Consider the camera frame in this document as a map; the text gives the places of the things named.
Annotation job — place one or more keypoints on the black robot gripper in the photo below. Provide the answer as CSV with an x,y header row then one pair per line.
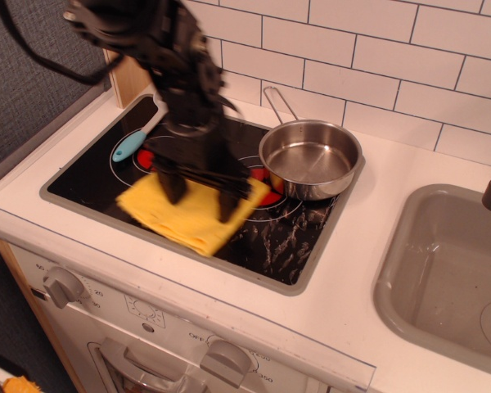
x,y
202,155

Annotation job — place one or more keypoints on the yellow cloth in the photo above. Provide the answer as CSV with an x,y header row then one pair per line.
x,y
193,222

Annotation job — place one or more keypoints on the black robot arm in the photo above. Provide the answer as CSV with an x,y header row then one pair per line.
x,y
166,41

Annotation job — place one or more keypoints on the black toy stovetop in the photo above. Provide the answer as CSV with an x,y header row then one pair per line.
x,y
277,246

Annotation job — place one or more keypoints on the silver metal pan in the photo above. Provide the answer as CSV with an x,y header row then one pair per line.
x,y
310,160

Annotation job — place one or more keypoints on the white toy oven front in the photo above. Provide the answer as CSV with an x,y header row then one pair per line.
x,y
116,342

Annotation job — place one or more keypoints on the grey left oven knob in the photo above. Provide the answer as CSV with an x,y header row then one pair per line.
x,y
62,286

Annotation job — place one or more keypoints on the grey oven knob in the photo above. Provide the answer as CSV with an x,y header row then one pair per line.
x,y
62,286
227,362

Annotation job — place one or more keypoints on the grey right oven knob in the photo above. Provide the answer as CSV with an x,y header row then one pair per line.
x,y
227,362

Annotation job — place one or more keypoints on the grey sink basin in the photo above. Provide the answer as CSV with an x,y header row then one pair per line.
x,y
434,287

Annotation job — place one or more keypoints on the orange black object bottom left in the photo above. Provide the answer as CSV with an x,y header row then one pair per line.
x,y
19,385

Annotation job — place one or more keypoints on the white spoon blue handle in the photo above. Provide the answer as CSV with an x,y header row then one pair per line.
x,y
132,142

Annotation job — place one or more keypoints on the wooden side post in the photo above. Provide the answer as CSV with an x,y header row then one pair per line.
x,y
129,81

